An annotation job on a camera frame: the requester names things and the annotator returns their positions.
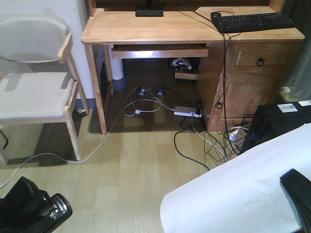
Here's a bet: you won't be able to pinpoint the black computer tower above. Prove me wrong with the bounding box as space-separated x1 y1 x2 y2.
241 100 311 153

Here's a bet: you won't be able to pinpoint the black stapler with orange button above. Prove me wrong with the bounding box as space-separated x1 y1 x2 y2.
0 193 73 233

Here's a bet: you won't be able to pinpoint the white power strip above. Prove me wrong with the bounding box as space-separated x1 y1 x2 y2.
173 106 202 118

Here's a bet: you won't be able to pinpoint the black computer monitor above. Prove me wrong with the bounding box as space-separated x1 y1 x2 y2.
135 0 164 17

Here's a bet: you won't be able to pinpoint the white paper sheets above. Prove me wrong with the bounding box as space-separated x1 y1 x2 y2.
160 124 311 233

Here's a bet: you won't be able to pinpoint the grey floor cable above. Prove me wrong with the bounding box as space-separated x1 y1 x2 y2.
0 85 175 189

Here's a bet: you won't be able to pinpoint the black keyboard cable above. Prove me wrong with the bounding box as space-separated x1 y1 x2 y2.
222 33 241 156

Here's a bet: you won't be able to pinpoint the black keyboard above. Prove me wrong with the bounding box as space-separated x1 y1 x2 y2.
210 12 295 33

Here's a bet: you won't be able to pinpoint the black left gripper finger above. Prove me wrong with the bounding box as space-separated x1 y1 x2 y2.
0 176 50 233

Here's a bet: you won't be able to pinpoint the wooden desk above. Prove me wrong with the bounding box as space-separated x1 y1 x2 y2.
82 0 304 134

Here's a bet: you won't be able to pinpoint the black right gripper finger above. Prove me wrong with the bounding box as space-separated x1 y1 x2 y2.
280 168 311 233

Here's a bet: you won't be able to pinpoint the wooden chair grey cushion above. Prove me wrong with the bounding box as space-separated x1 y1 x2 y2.
0 14 89 161

